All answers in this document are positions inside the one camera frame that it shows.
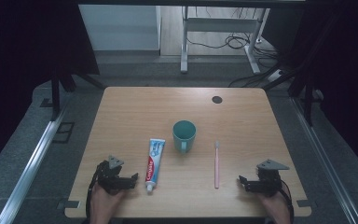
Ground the person's left hand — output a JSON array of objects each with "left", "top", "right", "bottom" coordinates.
[{"left": 89, "top": 182, "right": 126, "bottom": 224}]

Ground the pink toothbrush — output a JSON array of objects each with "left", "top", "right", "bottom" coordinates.
[{"left": 213, "top": 140, "right": 221, "bottom": 189}]

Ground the aluminium rail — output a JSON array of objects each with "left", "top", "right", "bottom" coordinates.
[
  {"left": 0, "top": 105, "right": 68, "bottom": 224},
  {"left": 291, "top": 97, "right": 358, "bottom": 224}
]

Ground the white and red toothpaste tube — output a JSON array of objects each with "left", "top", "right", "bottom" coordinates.
[{"left": 145, "top": 138, "right": 166, "bottom": 193}]

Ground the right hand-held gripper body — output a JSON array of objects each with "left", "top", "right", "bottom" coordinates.
[{"left": 255, "top": 159, "right": 291, "bottom": 198}]

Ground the black floor cable bundle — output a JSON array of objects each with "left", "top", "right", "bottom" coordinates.
[{"left": 186, "top": 32, "right": 279, "bottom": 61}]

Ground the dark curtain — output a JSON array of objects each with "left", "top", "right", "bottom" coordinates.
[
  {"left": 0, "top": 0, "right": 101, "bottom": 179},
  {"left": 262, "top": 0, "right": 358, "bottom": 173}
]

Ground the white panel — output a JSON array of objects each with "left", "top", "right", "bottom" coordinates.
[{"left": 78, "top": 4, "right": 162, "bottom": 51}]

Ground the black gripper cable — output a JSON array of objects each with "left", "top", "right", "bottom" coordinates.
[
  {"left": 85, "top": 169, "right": 102, "bottom": 220},
  {"left": 280, "top": 180, "right": 295, "bottom": 223}
]

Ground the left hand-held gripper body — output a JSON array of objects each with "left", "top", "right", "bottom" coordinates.
[{"left": 95, "top": 154, "right": 133, "bottom": 196}]

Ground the teal cup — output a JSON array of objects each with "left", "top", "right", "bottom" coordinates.
[{"left": 172, "top": 119, "right": 198, "bottom": 154}]

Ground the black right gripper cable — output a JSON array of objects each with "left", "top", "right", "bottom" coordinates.
[{"left": 280, "top": 180, "right": 295, "bottom": 223}]

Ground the black metal stand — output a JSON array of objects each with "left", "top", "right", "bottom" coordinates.
[
  {"left": 261, "top": 60, "right": 317, "bottom": 127},
  {"left": 49, "top": 72, "right": 107, "bottom": 121}
]

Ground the white metal desk frame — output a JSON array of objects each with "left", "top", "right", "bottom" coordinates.
[{"left": 180, "top": 5, "right": 270, "bottom": 75}]

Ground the white power strip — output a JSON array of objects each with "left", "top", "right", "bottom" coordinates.
[{"left": 266, "top": 69, "right": 285, "bottom": 83}]

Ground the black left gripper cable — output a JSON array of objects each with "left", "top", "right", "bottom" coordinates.
[{"left": 85, "top": 169, "right": 102, "bottom": 220}]

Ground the black floor socket frame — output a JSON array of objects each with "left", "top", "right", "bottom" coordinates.
[{"left": 51, "top": 121, "right": 76, "bottom": 145}]

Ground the person's right hand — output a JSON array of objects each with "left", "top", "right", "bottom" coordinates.
[{"left": 258, "top": 189, "right": 292, "bottom": 224}]

